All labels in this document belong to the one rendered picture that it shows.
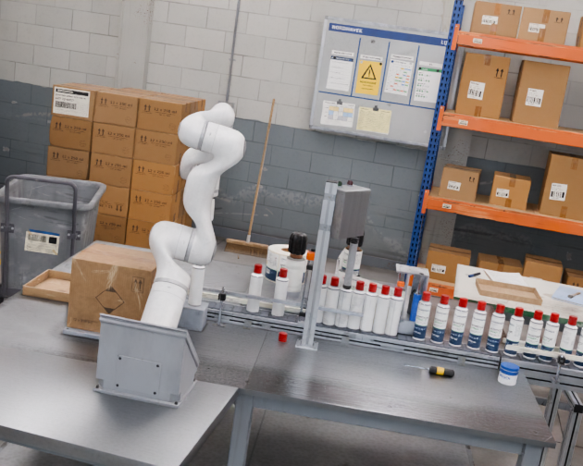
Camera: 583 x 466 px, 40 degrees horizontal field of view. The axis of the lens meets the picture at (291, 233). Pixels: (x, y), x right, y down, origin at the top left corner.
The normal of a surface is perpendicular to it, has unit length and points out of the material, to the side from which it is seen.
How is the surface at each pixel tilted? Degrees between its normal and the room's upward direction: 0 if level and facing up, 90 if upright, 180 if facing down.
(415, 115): 90
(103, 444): 0
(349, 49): 90
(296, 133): 90
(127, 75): 90
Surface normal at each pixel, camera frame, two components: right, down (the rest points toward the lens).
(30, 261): 0.09, 0.30
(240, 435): -0.11, 0.22
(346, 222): 0.75, 0.25
